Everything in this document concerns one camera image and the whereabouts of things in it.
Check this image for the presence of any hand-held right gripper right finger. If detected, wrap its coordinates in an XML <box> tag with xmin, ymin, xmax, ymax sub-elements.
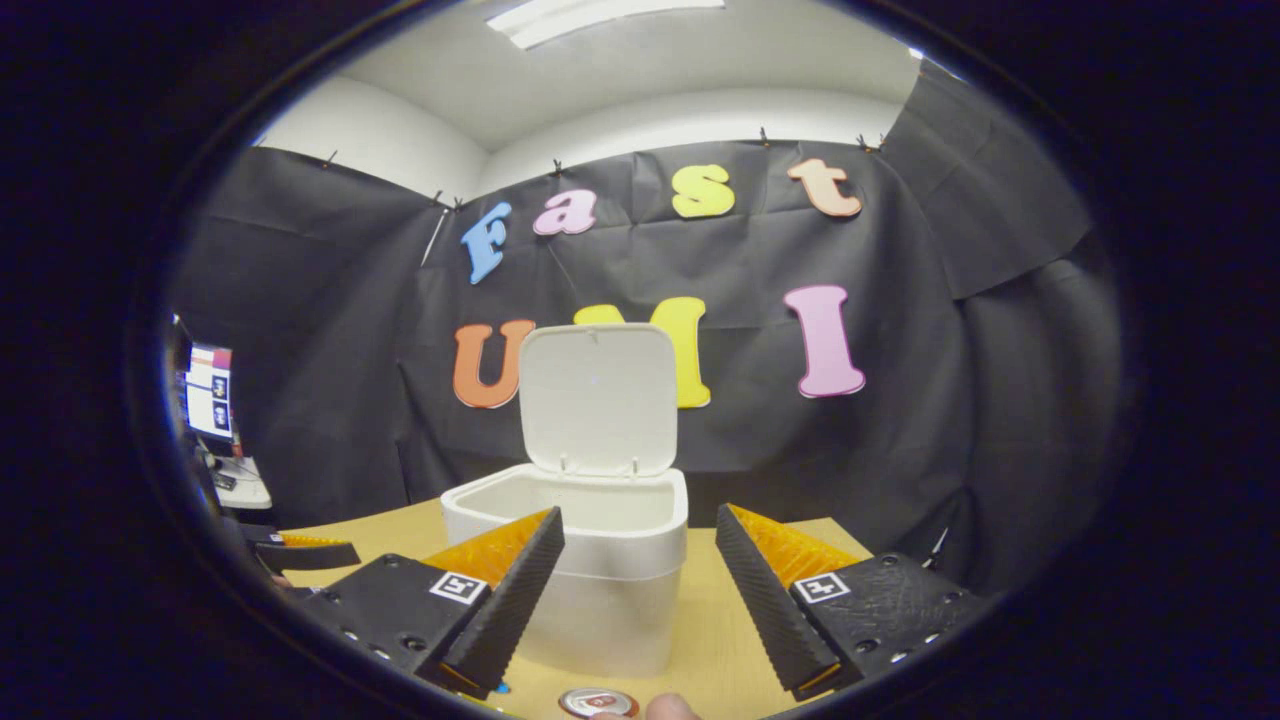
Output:
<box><xmin>714</xmin><ymin>503</ymin><xmax>988</xmax><ymax>703</ymax></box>

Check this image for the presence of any computer monitor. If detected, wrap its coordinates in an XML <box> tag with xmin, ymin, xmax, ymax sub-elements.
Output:
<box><xmin>183</xmin><ymin>343</ymin><xmax>236</xmax><ymax>441</ymax></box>

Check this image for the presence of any silver pop can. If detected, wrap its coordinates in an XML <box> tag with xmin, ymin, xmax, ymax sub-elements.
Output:
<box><xmin>558</xmin><ymin>687</ymin><xmax>641</xmax><ymax>720</ymax></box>

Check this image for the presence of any black backdrop cloth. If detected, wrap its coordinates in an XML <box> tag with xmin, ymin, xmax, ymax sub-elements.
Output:
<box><xmin>165</xmin><ymin>60</ymin><xmax>1126</xmax><ymax>601</ymax></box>

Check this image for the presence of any white side table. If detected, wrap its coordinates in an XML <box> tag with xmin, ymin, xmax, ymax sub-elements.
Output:
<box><xmin>205</xmin><ymin>455</ymin><xmax>273</xmax><ymax>511</ymax></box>

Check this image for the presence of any wooden desktop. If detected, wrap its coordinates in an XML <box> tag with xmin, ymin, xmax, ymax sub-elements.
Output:
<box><xmin>280</xmin><ymin>497</ymin><xmax>876</xmax><ymax>720</ymax></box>

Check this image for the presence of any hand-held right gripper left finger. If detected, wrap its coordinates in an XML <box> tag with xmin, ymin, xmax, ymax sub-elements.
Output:
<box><xmin>295</xmin><ymin>506</ymin><xmax>567</xmax><ymax>700</ymax></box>

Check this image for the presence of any white desktop garbage bin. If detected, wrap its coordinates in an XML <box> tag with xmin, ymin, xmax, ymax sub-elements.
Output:
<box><xmin>440</xmin><ymin>322</ymin><xmax>691</xmax><ymax>679</ymax></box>

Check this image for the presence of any long ceiling light panel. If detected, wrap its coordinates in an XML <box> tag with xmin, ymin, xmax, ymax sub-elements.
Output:
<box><xmin>487</xmin><ymin>0</ymin><xmax>726</xmax><ymax>51</ymax></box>

